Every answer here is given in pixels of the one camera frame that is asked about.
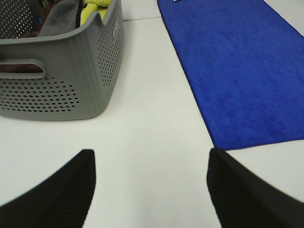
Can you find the blue towel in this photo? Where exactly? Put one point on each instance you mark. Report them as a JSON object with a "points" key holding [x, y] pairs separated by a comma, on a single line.
{"points": [[245, 66]]}

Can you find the yellow-green towel in basket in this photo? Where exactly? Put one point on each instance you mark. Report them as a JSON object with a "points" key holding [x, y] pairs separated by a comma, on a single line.
{"points": [[90, 6]]}

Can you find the grey towel in basket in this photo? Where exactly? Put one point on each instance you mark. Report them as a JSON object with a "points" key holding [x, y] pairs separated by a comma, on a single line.
{"points": [[59, 17]]}

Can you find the grey perforated laundry basket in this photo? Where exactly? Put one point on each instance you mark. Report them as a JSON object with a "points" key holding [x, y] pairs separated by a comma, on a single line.
{"points": [[80, 68]]}

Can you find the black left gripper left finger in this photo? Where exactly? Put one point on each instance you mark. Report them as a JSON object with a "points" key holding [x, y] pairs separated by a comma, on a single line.
{"points": [[60, 201]]}

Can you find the brown towel in basket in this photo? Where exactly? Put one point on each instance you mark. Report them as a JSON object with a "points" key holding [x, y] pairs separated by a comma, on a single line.
{"points": [[20, 68]]}

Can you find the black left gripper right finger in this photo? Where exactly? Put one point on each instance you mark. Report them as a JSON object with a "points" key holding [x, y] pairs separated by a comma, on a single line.
{"points": [[243, 200]]}

